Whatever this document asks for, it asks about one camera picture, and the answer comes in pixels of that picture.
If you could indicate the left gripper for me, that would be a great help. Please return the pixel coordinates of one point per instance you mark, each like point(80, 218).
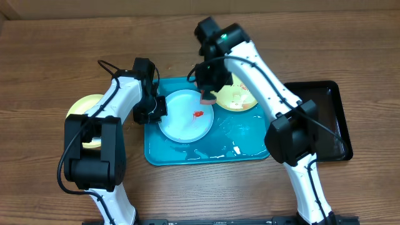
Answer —
point(140, 117)

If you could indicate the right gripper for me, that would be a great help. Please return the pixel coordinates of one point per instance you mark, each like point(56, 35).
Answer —
point(204, 84)

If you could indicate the orange and dark green sponge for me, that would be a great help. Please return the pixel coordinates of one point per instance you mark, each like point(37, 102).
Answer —
point(207, 98)

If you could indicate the light blue plate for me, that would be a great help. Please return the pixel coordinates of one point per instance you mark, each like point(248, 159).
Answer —
point(187, 120)

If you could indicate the yellow-green plate with ketchup swirl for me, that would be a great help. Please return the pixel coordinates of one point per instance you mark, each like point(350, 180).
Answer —
point(80, 107)

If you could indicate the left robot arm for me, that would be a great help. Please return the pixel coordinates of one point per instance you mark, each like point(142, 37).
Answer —
point(94, 159)

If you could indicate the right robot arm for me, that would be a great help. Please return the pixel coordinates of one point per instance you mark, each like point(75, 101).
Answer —
point(292, 124)

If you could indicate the black rectangular tray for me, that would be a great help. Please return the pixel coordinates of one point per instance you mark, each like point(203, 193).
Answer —
point(326, 96)

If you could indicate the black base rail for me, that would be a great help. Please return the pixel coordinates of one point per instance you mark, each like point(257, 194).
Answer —
point(277, 220)

